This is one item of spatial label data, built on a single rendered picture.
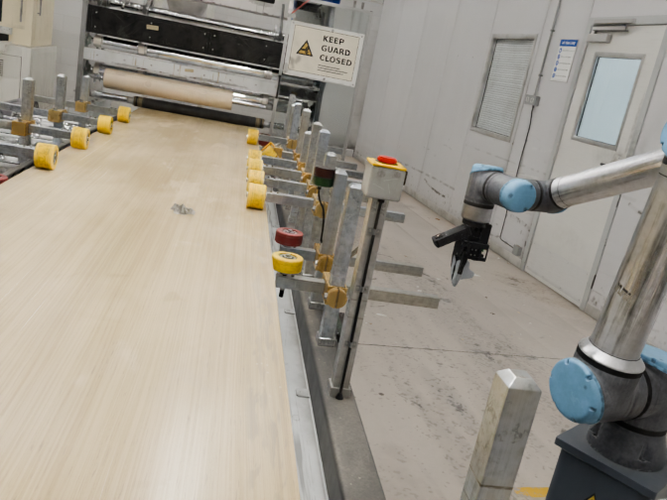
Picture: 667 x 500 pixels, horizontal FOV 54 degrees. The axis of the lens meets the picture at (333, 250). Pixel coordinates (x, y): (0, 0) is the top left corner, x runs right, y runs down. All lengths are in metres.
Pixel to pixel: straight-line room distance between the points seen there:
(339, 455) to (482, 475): 0.61
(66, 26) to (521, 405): 10.20
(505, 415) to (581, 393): 0.94
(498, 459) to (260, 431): 0.36
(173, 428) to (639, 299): 1.03
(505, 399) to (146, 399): 0.51
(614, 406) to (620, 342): 0.15
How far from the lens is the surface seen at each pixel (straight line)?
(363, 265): 1.36
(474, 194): 1.96
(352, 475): 1.24
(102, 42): 4.47
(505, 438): 0.69
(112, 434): 0.89
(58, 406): 0.95
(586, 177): 1.85
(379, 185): 1.31
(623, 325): 1.57
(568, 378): 1.62
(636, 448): 1.80
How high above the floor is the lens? 1.39
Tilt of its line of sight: 15 degrees down
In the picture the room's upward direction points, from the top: 11 degrees clockwise
